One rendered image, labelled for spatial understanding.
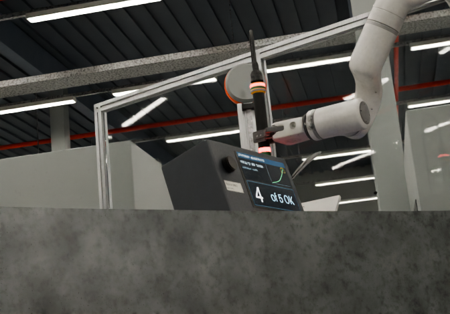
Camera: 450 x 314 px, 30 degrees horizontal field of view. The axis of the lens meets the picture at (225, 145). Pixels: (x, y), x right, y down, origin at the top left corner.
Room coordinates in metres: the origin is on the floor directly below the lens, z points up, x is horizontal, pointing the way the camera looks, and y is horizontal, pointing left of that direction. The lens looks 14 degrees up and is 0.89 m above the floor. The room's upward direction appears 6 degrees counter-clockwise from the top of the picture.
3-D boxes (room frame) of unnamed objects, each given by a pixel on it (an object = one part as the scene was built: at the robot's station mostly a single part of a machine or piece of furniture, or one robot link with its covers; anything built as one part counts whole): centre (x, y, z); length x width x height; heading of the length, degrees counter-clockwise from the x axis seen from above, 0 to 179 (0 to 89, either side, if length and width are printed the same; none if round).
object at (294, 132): (2.23, -0.20, 1.48); 0.11 x 0.10 x 0.07; 56
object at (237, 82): (3.01, -0.10, 1.88); 0.17 x 0.15 x 0.16; 56
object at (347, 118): (2.15, -0.32, 1.48); 0.13 x 0.09 x 0.08; 56
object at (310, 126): (2.19, -0.25, 1.48); 0.09 x 0.03 x 0.08; 146
